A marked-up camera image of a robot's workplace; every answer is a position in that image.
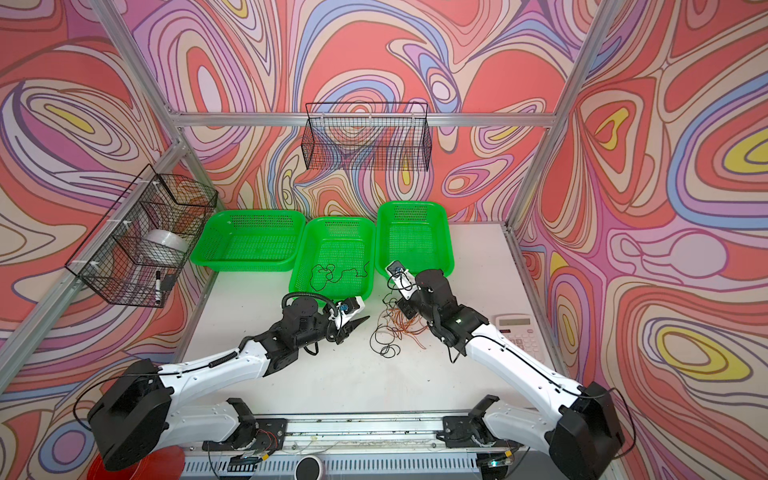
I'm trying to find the red bucket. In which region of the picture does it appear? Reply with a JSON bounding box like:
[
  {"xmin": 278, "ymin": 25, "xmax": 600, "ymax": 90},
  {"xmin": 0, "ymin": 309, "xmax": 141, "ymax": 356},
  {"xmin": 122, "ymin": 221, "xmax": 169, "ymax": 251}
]
[{"xmin": 86, "ymin": 446, "xmax": 185, "ymax": 480}]

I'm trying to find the black thin cable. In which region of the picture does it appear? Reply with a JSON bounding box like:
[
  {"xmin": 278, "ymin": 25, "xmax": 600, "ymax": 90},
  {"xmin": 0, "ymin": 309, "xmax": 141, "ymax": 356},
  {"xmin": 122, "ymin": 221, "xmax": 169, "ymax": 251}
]
[{"xmin": 308, "ymin": 260, "xmax": 370, "ymax": 294}]

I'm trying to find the black wire basket left wall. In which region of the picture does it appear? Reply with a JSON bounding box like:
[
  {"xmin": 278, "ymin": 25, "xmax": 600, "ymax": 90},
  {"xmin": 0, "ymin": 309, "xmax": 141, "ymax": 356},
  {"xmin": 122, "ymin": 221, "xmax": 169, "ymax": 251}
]
[{"xmin": 65, "ymin": 166, "xmax": 218, "ymax": 308}]

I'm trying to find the orange cable bundle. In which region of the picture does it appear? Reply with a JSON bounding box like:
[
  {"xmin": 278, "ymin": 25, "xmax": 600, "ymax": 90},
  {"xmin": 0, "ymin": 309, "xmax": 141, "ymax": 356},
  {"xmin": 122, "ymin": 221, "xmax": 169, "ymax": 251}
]
[{"xmin": 368, "ymin": 293, "xmax": 436, "ymax": 360}]

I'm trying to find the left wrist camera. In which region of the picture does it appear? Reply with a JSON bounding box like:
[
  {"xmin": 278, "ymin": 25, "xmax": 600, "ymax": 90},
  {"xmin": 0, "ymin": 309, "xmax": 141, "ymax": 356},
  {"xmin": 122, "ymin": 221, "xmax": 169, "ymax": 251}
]
[{"xmin": 336, "ymin": 296, "xmax": 365, "ymax": 320}]

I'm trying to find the black round speaker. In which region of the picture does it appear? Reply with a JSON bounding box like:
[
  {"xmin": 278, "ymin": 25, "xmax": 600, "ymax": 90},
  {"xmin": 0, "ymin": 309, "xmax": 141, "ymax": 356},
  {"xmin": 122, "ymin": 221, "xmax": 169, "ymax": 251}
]
[{"xmin": 294, "ymin": 455, "xmax": 326, "ymax": 480}]

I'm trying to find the aluminium rail front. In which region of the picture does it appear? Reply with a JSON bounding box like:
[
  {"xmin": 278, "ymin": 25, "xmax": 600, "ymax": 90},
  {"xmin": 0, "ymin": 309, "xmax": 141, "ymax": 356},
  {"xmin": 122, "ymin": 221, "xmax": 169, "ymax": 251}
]
[{"xmin": 125, "ymin": 410, "xmax": 607, "ymax": 454}]

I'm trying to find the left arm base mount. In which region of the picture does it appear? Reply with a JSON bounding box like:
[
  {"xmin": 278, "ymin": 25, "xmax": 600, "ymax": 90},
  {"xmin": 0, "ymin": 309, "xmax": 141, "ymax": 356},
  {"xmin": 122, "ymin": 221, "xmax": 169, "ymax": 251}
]
[{"xmin": 202, "ymin": 418, "xmax": 288, "ymax": 453}]

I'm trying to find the green plastic basket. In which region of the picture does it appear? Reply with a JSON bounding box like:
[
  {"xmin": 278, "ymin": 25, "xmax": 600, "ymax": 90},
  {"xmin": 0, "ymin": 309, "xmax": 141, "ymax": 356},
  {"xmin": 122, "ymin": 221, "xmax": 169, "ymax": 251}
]
[
  {"xmin": 375, "ymin": 201, "xmax": 455, "ymax": 277},
  {"xmin": 289, "ymin": 216, "xmax": 375, "ymax": 301},
  {"xmin": 190, "ymin": 210, "xmax": 306, "ymax": 272}
]

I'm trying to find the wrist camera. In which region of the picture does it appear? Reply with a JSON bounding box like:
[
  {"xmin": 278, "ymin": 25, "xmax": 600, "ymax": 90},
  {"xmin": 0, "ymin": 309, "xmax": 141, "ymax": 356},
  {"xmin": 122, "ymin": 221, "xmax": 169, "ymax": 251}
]
[
  {"xmin": 336, "ymin": 296, "xmax": 365, "ymax": 320},
  {"xmin": 385, "ymin": 260, "xmax": 416, "ymax": 292}
]

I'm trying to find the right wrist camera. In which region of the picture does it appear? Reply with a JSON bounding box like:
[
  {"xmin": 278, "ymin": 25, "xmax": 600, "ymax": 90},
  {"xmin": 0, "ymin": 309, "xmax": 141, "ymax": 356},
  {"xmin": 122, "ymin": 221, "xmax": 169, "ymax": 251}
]
[{"xmin": 385, "ymin": 260, "xmax": 416, "ymax": 292}]

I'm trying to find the white pink calculator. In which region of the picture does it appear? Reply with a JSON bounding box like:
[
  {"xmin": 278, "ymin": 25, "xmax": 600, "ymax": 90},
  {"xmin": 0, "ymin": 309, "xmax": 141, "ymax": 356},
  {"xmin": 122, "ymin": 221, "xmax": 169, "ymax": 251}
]
[{"xmin": 493, "ymin": 313, "xmax": 545, "ymax": 362}]

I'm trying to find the left green plastic basket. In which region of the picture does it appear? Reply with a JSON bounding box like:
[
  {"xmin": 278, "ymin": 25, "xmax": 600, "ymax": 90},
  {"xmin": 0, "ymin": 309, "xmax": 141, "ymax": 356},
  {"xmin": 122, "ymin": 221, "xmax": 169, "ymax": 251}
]
[{"xmin": 190, "ymin": 210, "xmax": 306, "ymax": 272}]

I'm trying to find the black wire basket wall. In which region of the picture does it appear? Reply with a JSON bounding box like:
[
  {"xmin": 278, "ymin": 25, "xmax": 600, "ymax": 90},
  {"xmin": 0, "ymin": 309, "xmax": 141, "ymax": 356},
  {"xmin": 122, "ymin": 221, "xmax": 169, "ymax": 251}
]
[
  {"xmin": 65, "ymin": 166, "xmax": 218, "ymax": 308},
  {"xmin": 301, "ymin": 100, "xmax": 432, "ymax": 172}
]

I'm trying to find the black wire basket back wall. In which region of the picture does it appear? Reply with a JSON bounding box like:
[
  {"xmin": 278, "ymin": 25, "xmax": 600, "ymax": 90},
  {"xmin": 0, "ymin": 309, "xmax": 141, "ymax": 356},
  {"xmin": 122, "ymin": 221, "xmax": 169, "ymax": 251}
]
[{"xmin": 301, "ymin": 100, "xmax": 432, "ymax": 172}]

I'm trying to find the right green plastic basket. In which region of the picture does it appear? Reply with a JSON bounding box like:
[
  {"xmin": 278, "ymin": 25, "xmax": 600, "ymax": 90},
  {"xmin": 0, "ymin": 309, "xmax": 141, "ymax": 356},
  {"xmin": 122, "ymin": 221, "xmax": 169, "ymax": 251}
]
[{"xmin": 375, "ymin": 201, "xmax": 455, "ymax": 277}]

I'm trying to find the white tape roll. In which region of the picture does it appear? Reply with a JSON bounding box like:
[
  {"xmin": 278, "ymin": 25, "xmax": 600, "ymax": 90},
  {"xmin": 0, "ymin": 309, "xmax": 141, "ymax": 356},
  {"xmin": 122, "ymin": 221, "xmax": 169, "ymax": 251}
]
[{"xmin": 143, "ymin": 229, "xmax": 189, "ymax": 253}]

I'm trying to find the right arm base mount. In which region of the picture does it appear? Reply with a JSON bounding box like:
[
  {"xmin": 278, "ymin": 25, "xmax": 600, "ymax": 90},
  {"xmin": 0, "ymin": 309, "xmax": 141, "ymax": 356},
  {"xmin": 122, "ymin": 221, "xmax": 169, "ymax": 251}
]
[{"xmin": 435, "ymin": 415, "xmax": 521, "ymax": 451}]

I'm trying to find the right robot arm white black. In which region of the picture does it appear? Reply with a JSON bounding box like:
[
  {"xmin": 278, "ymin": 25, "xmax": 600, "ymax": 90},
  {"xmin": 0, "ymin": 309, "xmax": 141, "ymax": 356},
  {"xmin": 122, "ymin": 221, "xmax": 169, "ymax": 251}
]
[{"xmin": 386, "ymin": 261, "xmax": 625, "ymax": 479}]

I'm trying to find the middle green plastic basket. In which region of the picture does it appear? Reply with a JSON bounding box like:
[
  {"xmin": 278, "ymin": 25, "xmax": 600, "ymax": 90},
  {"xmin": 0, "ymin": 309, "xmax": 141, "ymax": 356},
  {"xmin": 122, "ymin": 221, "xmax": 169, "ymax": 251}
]
[{"xmin": 289, "ymin": 216, "xmax": 375, "ymax": 301}]

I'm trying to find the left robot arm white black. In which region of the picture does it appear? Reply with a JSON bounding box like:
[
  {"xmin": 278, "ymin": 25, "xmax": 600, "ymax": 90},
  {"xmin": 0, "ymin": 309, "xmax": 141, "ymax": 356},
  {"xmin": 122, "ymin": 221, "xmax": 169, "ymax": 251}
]
[{"xmin": 87, "ymin": 292, "xmax": 366, "ymax": 471}]

